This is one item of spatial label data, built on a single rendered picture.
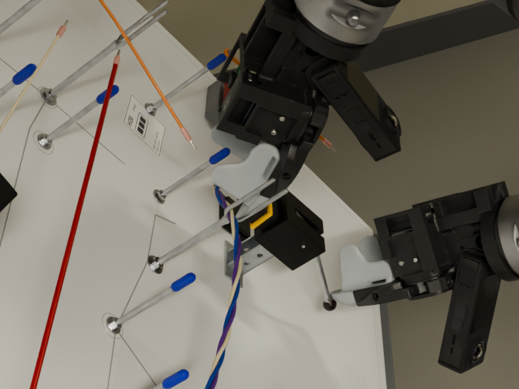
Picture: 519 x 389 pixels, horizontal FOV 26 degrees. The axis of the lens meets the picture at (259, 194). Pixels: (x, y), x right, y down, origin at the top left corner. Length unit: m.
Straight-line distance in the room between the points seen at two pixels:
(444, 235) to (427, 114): 2.11
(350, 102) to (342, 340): 0.35
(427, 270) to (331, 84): 0.21
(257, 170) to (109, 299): 0.17
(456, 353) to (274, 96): 0.30
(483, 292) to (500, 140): 2.06
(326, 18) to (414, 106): 2.29
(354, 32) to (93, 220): 0.26
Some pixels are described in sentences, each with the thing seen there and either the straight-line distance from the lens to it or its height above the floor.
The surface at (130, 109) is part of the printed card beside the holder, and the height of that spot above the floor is 1.18.
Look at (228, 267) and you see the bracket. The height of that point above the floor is 1.07.
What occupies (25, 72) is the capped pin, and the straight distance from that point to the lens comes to 0.83.
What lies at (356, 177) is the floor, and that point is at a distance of 2.88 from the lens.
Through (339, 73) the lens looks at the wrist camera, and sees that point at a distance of 0.90.
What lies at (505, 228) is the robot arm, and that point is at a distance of 0.97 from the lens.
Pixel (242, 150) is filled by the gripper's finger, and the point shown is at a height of 1.19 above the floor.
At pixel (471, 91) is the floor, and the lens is 3.24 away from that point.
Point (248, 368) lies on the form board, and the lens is 1.02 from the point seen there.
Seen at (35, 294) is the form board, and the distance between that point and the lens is 0.84.
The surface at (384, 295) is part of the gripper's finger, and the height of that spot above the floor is 1.08.
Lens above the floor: 1.80
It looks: 40 degrees down
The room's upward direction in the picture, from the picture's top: straight up
